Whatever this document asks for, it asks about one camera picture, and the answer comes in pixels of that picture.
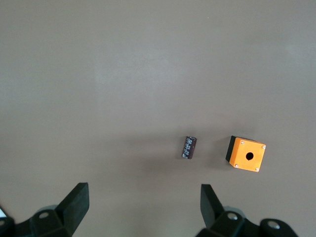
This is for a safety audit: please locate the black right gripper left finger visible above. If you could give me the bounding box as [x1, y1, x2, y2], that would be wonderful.
[16, 182, 89, 237]

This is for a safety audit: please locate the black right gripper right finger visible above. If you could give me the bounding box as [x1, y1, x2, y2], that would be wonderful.
[196, 184, 262, 237]

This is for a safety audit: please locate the black cylindrical capacitor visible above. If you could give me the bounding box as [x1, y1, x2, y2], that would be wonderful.
[181, 135, 198, 160]

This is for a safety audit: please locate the orange black button enclosure box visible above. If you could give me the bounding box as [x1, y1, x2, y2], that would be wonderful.
[225, 135, 267, 173]

